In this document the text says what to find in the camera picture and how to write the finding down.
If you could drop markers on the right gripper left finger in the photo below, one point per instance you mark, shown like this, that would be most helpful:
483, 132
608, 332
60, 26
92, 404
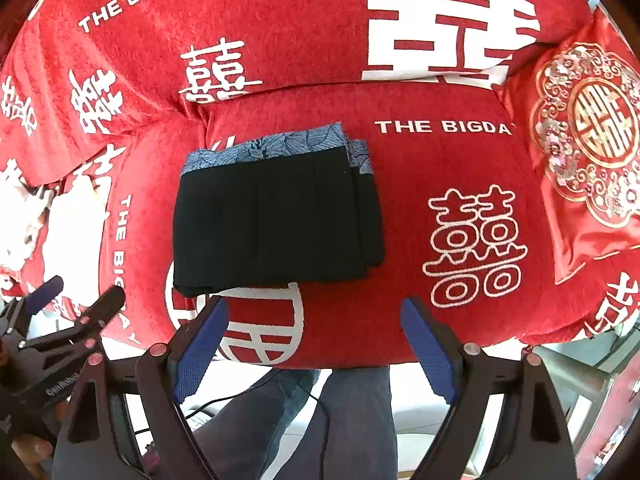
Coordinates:
96, 439

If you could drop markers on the red embroidered cushion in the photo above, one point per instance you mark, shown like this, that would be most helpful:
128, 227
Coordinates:
577, 107

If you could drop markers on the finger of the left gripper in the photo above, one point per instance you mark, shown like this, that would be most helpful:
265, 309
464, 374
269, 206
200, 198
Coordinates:
40, 294
95, 309

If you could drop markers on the red sofa with white characters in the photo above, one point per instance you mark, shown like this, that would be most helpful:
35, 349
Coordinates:
102, 100

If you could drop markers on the person's left hand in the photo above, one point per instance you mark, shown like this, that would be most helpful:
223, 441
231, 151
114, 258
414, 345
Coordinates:
33, 452

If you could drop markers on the black pants grey waistband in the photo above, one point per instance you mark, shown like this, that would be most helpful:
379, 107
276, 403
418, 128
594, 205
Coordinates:
298, 206

